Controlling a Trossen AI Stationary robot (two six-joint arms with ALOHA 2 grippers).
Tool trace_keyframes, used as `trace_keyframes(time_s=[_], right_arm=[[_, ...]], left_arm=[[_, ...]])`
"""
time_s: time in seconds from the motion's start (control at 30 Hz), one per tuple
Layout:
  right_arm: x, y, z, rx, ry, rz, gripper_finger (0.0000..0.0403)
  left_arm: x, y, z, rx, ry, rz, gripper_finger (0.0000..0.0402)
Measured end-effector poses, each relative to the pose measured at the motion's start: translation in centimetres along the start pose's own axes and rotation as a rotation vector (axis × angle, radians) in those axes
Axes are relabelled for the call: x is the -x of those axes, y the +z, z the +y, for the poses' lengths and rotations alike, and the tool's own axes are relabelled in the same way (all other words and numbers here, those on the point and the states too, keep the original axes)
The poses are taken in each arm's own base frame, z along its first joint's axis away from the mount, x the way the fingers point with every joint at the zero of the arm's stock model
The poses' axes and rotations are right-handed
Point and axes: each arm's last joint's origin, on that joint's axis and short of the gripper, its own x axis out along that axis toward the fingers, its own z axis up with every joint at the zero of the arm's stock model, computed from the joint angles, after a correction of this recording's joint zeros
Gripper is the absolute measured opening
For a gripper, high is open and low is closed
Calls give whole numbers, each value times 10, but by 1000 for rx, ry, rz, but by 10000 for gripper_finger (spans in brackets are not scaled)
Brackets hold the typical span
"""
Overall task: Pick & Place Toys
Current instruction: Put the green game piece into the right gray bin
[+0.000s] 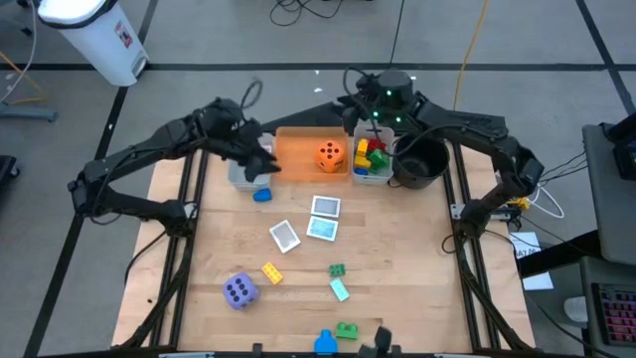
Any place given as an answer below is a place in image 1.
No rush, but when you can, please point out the plain white paper sheet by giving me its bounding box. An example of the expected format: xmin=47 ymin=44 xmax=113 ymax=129
xmin=521 ymin=270 xmax=555 ymax=292

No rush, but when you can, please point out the black cable tangle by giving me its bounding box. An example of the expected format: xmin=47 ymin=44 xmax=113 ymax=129
xmin=269 ymin=0 xmax=345 ymax=28

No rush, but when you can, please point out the flat yellow brick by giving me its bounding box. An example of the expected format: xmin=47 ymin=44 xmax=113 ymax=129
xmin=260 ymin=261 xmax=284 ymax=285

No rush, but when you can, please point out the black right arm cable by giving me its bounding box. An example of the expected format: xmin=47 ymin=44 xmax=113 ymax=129
xmin=341 ymin=66 xmax=374 ymax=120

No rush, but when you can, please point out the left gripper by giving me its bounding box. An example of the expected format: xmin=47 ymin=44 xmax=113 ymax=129
xmin=231 ymin=118 xmax=282 ymax=183

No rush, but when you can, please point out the white trash bin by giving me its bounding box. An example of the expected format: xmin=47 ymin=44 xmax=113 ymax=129
xmin=37 ymin=0 xmax=150 ymax=89

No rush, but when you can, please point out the white floor cable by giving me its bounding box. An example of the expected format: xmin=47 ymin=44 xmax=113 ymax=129
xmin=0 ymin=0 xmax=39 ymax=105

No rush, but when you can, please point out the black perforated floor mat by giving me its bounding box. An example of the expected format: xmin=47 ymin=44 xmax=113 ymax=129
xmin=426 ymin=102 xmax=511 ymax=150

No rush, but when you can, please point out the grey metal base bar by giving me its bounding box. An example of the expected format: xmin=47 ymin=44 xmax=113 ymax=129
xmin=0 ymin=101 xmax=59 ymax=123

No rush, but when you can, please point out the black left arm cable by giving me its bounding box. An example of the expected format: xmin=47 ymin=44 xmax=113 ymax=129
xmin=239 ymin=78 xmax=264 ymax=113

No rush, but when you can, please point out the upper white playing card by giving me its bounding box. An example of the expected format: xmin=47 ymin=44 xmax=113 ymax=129
xmin=310 ymin=194 xmax=343 ymax=219

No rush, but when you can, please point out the blue-backed playing card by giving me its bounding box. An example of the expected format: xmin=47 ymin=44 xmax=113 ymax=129
xmin=305 ymin=215 xmax=340 ymax=244

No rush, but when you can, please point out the face-up playing card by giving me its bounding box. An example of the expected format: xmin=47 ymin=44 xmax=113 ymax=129
xmin=268 ymin=219 xmax=302 ymax=255

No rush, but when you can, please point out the black wedge-shaped panel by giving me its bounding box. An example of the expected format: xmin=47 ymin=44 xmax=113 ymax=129
xmin=260 ymin=101 xmax=349 ymax=131

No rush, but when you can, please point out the orange foam die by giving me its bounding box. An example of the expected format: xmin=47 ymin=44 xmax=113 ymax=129
xmin=315 ymin=139 xmax=347 ymax=174

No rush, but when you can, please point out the blue bottle-shaped toy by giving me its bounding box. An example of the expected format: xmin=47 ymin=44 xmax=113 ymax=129
xmin=313 ymin=328 xmax=339 ymax=355

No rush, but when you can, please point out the white computer mouse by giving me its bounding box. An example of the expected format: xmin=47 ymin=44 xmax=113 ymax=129
xmin=563 ymin=295 xmax=590 ymax=323

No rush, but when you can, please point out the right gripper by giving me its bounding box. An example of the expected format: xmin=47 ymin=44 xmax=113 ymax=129
xmin=342 ymin=79 xmax=404 ymax=147

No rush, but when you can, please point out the light grey plastic bin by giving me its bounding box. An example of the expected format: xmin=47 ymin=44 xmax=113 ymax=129
xmin=228 ymin=131 xmax=274 ymax=193
xmin=352 ymin=123 xmax=397 ymax=186

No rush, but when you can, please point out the black aluminium table frame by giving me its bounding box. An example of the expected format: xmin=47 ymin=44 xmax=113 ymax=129
xmin=118 ymin=127 xmax=536 ymax=358

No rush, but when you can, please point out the orange plastic bin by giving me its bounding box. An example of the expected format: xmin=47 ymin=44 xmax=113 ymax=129
xmin=274 ymin=125 xmax=352 ymax=183

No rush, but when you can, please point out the green two-stud block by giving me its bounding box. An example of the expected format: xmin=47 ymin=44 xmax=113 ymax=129
xmin=369 ymin=148 xmax=391 ymax=171
xmin=335 ymin=321 xmax=361 ymax=341

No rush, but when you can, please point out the black desk device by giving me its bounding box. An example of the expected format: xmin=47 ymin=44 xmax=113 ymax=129
xmin=599 ymin=111 xmax=636 ymax=181

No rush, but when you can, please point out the white printed paper sheet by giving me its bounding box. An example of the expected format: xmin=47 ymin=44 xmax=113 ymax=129
xmin=509 ymin=231 xmax=543 ymax=261

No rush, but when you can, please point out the black bucket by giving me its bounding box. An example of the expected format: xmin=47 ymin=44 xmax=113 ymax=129
xmin=392 ymin=132 xmax=451 ymax=190

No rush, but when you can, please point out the light teal brick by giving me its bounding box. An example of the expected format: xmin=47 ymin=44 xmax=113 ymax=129
xmin=329 ymin=276 xmax=352 ymax=303

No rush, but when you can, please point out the yellow cable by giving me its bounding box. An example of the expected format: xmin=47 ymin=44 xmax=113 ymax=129
xmin=452 ymin=0 xmax=491 ymax=111

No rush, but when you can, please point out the black desk bar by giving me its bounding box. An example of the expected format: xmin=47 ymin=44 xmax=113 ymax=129
xmin=516 ymin=228 xmax=602 ymax=279

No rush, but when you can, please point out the keyboard with coloured keys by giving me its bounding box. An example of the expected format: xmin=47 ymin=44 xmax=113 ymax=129
xmin=590 ymin=281 xmax=636 ymax=347

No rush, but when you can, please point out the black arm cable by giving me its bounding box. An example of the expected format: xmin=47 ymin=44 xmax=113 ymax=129
xmin=239 ymin=78 xmax=264 ymax=113
xmin=341 ymin=66 xmax=374 ymax=120

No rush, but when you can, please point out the purple foam die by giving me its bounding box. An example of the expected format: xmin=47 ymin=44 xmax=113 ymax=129
xmin=222 ymin=271 xmax=261 ymax=311

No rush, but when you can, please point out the black caster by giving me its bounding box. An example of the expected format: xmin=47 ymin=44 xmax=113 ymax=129
xmin=0 ymin=154 xmax=21 ymax=193

